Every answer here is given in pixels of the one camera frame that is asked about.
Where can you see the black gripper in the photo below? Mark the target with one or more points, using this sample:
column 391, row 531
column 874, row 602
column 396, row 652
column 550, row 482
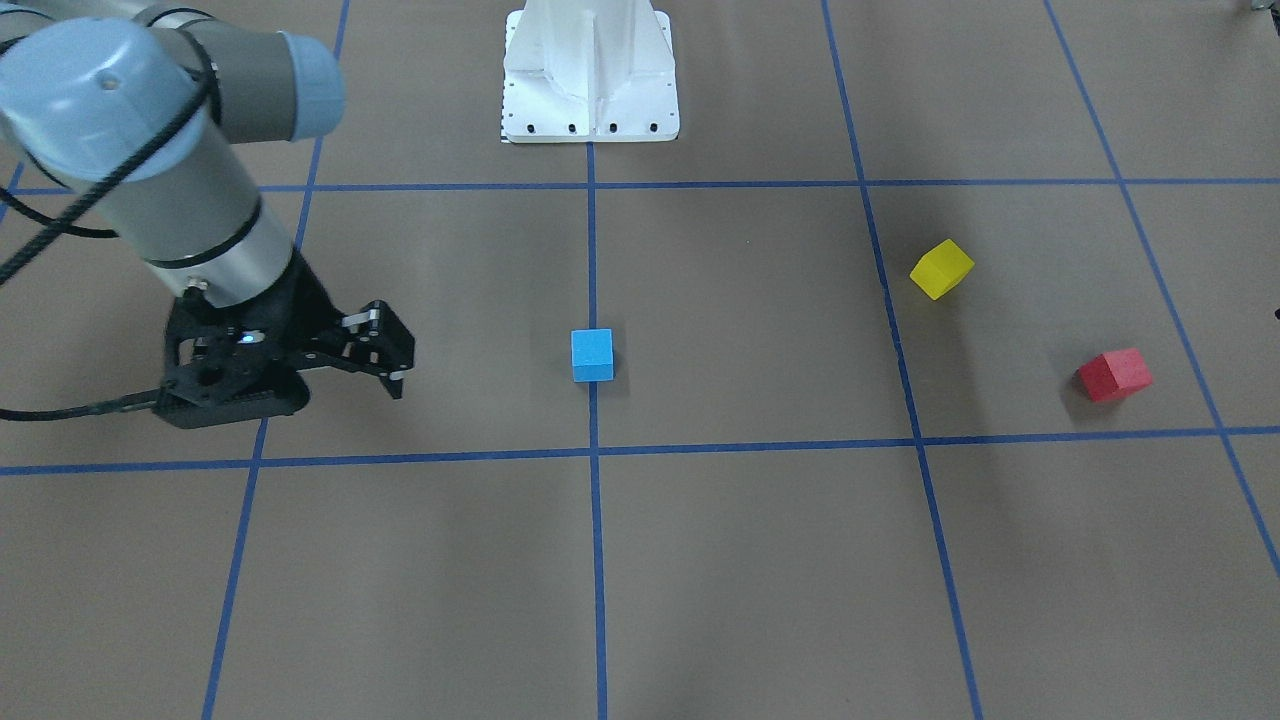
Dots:
column 306, row 306

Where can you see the blue wooden block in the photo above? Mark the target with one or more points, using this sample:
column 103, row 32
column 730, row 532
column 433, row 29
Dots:
column 592, row 355

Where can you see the red wooden block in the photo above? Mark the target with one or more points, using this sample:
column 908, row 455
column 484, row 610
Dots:
column 1114, row 374

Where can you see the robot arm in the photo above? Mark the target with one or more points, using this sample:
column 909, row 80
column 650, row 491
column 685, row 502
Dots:
column 137, row 109

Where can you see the yellow wooden block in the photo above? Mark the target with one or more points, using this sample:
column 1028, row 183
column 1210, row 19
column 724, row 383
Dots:
column 941, row 269

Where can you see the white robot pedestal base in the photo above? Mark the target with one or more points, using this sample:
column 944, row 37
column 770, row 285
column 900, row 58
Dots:
column 589, row 72

